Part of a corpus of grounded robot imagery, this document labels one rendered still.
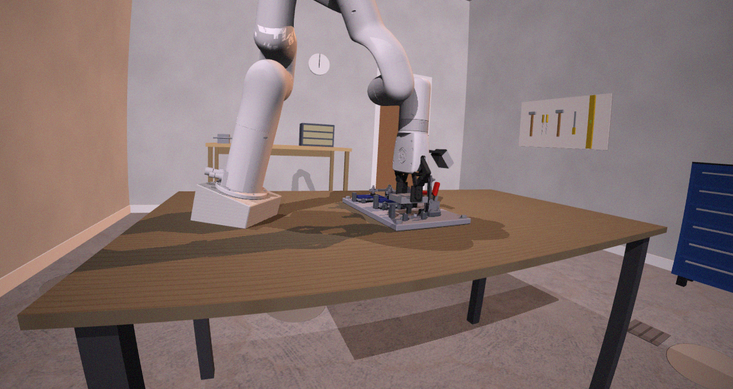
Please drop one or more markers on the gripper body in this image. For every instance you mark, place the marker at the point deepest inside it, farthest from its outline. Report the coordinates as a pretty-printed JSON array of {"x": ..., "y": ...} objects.
[{"x": 409, "y": 147}]

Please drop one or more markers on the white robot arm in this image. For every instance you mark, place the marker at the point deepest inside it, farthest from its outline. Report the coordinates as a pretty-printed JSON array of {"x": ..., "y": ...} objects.
[{"x": 268, "y": 82}]

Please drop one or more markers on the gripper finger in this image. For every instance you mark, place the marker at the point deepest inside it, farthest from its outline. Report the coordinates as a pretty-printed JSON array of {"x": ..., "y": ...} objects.
[
  {"x": 401, "y": 184},
  {"x": 417, "y": 188}
]

